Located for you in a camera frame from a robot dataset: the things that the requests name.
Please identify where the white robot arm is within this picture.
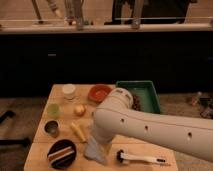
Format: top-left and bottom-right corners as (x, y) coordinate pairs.
(92, 88), (213, 162)

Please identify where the red bowl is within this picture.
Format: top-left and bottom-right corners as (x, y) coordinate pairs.
(88, 84), (112, 102)

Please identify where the dark grape bunch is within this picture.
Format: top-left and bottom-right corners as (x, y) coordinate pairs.
(132, 95), (141, 111)

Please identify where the yellow onion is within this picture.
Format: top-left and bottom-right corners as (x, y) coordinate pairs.
(74, 104), (86, 116)

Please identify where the green plastic tray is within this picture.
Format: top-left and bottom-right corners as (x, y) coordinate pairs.
(116, 80), (161, 114)

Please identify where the white cup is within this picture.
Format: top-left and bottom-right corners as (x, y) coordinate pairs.
(62, 84), (76, 100)

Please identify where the green cup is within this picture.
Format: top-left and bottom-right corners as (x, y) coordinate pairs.
(46, 104), (60, 119)

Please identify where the grey folded cloth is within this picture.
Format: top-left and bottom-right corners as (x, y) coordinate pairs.
(84, 137), (107, 165)

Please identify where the metal cup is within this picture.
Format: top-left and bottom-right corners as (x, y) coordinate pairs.
(44, 120), (59, 138)

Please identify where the dark round plate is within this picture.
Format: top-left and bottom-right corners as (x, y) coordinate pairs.
(47, 139), (77, 170)

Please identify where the white handled dish brush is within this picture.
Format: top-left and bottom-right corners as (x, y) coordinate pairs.
(116, 149), (167, 165)

